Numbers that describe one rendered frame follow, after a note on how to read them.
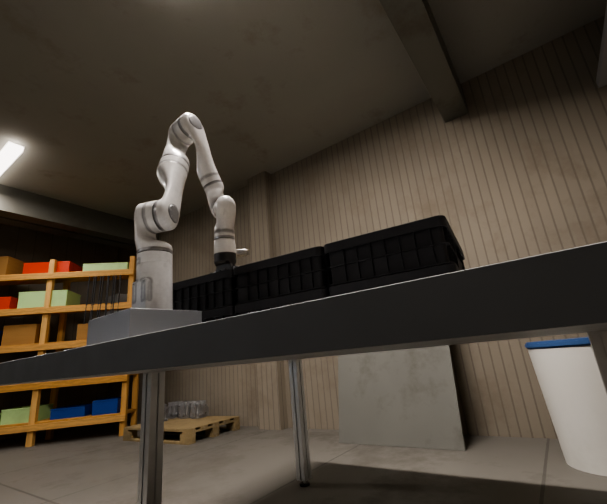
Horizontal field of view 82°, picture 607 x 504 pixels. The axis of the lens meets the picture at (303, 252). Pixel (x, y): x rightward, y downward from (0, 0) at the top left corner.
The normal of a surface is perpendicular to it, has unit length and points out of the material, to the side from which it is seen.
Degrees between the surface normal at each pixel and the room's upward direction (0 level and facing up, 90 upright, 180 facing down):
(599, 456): 94
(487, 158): 90
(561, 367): 94
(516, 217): 90
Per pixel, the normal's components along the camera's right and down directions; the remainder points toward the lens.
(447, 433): -0.59, -0.37
